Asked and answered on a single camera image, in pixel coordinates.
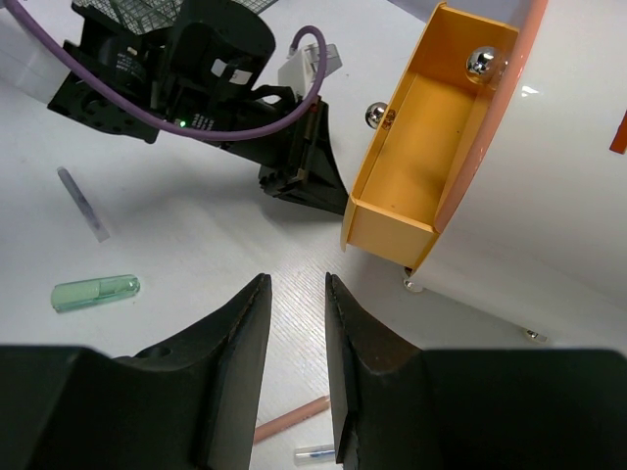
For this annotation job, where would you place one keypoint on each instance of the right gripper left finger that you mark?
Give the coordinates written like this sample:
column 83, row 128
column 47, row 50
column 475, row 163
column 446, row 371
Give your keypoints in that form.
column 195, row 395

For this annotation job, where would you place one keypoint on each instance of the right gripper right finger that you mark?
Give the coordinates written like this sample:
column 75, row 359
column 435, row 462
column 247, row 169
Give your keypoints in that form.
column 375, row 390

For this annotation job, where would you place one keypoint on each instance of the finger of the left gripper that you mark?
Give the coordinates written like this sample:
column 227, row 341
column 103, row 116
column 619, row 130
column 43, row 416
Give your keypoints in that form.
column 306, row 173

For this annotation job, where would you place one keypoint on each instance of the round white drawer organizer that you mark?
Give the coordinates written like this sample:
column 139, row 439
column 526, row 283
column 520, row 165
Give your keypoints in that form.
column 496, row 175

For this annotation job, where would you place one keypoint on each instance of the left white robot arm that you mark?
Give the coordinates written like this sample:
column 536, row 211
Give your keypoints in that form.
column 37, row 65

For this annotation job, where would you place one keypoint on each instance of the orange pink pen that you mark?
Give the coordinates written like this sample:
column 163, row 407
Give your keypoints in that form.
column 291, row 418

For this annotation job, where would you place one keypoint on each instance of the blue pen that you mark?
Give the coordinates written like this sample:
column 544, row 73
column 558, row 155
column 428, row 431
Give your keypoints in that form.
column 314, row 455

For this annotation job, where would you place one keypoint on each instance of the dark purple pen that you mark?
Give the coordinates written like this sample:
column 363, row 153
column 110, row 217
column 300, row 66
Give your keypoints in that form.
column 92, row 219

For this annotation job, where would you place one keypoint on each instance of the green highlighter cap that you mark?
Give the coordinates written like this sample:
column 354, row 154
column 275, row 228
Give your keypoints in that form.
column 93, row 292

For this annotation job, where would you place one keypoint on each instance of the green wire mesh rack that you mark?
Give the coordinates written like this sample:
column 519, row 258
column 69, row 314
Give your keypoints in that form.
column 140, row 16

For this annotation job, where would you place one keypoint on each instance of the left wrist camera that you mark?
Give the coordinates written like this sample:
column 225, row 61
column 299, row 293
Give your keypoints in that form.
column 301, row 67

